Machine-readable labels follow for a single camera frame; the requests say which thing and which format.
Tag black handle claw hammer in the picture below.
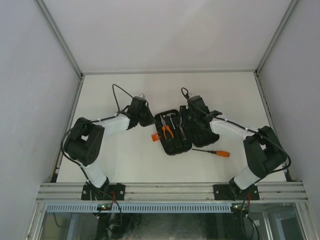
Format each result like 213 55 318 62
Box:
164 113 176 131

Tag black plastic tool case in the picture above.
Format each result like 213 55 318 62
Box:
151 106 220 157

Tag orange handle needle-nose pliers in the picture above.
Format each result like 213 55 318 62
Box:
160 115 174 140

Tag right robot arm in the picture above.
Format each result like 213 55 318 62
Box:
184 94 290 200

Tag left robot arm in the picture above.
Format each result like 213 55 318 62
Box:
60 95 154 200

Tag left camera black cable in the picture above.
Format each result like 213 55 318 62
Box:
111 83 136 113

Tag camera black cable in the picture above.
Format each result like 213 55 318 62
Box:
111 83 136 113
180 87 292 173

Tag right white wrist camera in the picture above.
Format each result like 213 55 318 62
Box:
189 93 197 98

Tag right camera black cable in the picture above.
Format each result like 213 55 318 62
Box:
180 87 292 173

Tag orange handle screwdriver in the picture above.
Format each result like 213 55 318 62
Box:
192 149 230 158

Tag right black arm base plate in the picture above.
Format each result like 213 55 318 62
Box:
213 184 260 201

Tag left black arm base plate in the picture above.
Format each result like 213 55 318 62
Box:
81 183 126 201

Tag aluminium front rail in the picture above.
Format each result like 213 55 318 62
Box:
36 182 308 203

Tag blue slotted cable duct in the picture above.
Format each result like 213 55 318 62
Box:
46 202 232 214

